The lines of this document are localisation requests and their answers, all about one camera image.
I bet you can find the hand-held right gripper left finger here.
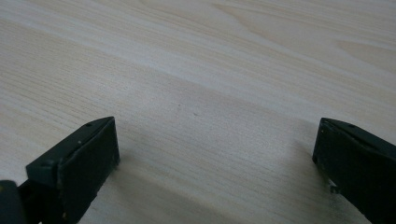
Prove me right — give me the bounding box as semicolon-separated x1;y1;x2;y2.
17;116;121;224

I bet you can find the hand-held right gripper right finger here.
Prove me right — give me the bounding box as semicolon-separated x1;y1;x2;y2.
312;117;396;224

